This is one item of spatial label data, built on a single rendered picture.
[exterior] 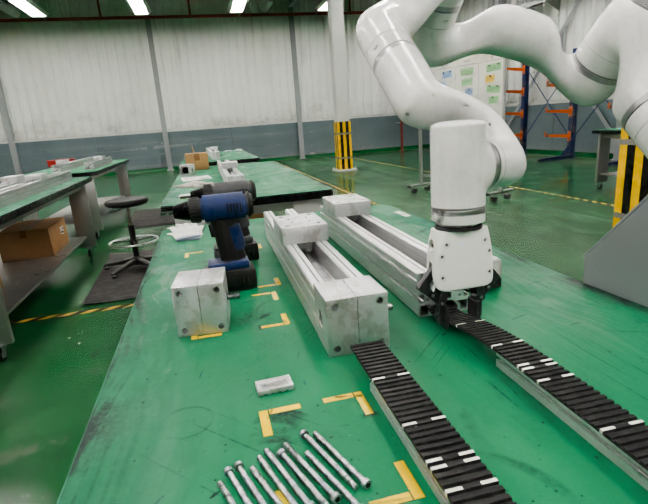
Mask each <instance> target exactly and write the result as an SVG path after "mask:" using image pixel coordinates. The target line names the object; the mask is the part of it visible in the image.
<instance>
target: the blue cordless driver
mask: <svg viewBox="0 0 648 504"><path fill-rule="evenodd" d="M201 196H202V198H198V197H189V198H188V201H185V202H182V203H179V204H176V205H174V206H173V207H172V210H173V211H167V212H160V215H170V214H173V216H174V218H175V219H179V220H188V221H190V220H191V222H192V223H201V221H202V220H205V223H207V222H211V224H209V225H208V227H209V231H210V234H211V237H212V238H213V237H215V240H216V244H217V248H218V251H219V255H220V258H214V259H209V260H208V266H206V267H203V268H202V269H208V268H217V267H225V270H226V278H227V286H228V292H232V291H238V290H245V289H252V288H256V287H257V277H256V269H255V267H254V265H253V263H252V261H249V259H248V257H247V255H246V253H245V250H244V248H245V246H246V243H245V240H244V236H243V233H242V229H241V226H240V223H238V222H235V219H241V218H245V215H248V217H251V216H252V214H253V213H254V210H253V201H252V196H251V193H249V192H248V191H246V192H245V194H243V193H242V191H240V192H230V193H221V194H211V195H201Z"/></svg>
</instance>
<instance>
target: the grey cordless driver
mask: <svg viewBox="0 0 648 504"><path fill-rule="evenodd" d="M240 191H242V193H243V194H245V192H246V191H248V192H249V193H251V196H252V201H255V199H256V187H255V182H254V181H252V180H249V182H248V181H247V180H238V181H228V182H218V183H214V185H211V184H203V188H202V187H201V188H198V189H195V190H192V191H190V195H189V196H180V199H186V198H189V197H198V198H202V196H201V195H211V194H221V193H230V192H240ZM235 222H238V223H240V226H241V229H242V233H243V236H244V240H245V243H246V246H245V248H244V250H245V253H246V255H247V257H248V259H249V261H253V260H258V259H259V248H258V243H257V242H256V240H255V238H253V237H252V235H251V233H250V230H249V225H250V222H249V219H248V215H245V218H241V219H235ZM213 250H214V256H215V258H220V255H219V251H218V248H217V244H216V243H214V246H213Z"/></svg>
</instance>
